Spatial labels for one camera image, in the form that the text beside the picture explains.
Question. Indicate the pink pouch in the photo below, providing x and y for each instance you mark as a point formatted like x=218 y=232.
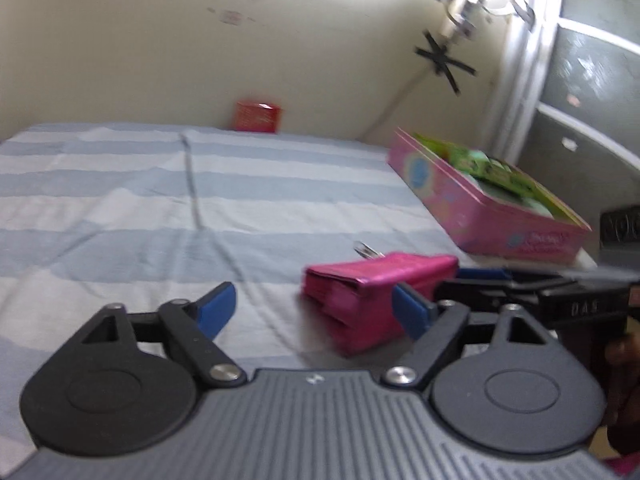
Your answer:
x=370 y=285

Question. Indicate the grey panelled door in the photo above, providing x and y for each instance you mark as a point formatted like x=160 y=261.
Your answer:
x=590 y=110

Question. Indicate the pink tin box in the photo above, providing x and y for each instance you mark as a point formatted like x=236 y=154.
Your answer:
x=450 y=200

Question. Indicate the red box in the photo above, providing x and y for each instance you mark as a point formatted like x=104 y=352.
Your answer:
x=257 y=117

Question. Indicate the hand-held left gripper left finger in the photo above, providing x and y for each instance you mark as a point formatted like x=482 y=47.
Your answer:
x=216 y=310

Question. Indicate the person's right hand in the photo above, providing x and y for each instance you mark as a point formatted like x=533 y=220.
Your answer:
x=622 y=355

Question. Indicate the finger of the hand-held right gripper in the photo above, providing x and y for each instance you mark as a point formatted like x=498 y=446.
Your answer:
x=480 y=292
x=482 y=274

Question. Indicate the striped bed sheet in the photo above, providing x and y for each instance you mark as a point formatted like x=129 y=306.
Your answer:
x=125 y=200

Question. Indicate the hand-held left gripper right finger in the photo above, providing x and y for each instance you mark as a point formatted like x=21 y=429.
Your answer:
x=411 y=310

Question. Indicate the black tape cross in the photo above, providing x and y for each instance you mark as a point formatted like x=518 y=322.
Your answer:
x=445 y=60

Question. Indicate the white wall conduit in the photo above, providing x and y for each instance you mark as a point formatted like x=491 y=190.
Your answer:
x=395 y=105

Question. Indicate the green pouch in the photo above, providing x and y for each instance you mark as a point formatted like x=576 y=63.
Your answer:
x=480 y=165

